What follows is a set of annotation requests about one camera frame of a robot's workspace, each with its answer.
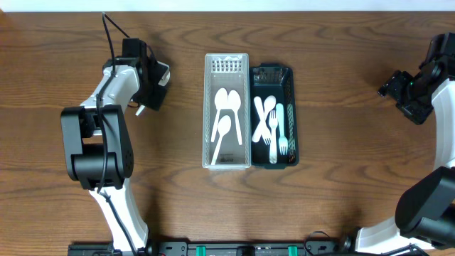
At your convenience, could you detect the pink-white plastic fork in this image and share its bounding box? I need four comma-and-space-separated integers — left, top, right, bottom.
252, 96, 271, 145

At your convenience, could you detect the mint green plastic fork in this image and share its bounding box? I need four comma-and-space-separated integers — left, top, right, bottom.
276, 103, 289, 156

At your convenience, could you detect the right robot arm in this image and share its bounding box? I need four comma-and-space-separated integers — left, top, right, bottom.
344, 55, 454, 255

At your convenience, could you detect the white plastic spoon bottom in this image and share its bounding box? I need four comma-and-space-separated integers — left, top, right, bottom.
211, 115, 231, 165

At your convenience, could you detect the white plastic spoon top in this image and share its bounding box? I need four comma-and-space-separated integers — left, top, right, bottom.
135, 65, 171, 117

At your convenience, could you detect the left black cable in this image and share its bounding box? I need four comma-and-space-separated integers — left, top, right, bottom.
95, 12, 139, 256

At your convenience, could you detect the cream plastic fork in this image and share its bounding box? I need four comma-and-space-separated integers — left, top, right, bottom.
269, 110, 278, 164

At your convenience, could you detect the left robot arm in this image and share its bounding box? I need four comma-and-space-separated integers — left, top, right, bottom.
60, 57, 170, 255

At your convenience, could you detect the pink-white plastic spoon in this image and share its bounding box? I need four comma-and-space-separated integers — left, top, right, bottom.
262, 95, 276, 122

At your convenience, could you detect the white plastic spoon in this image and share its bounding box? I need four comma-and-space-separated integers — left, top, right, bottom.
210, 87, 228, 142
211, 115, 231, 165
135, 65, 171, 117
227, 90, 242, 145

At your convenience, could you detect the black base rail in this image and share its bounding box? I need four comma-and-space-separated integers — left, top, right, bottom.
67, 239, 428, 256

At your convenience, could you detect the black plastic mesh basket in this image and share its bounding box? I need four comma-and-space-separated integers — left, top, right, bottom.
250, 63, 299, 169

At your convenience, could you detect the clear plastic mesh basket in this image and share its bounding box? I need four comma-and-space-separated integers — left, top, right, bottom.
202, 53, 252, 171

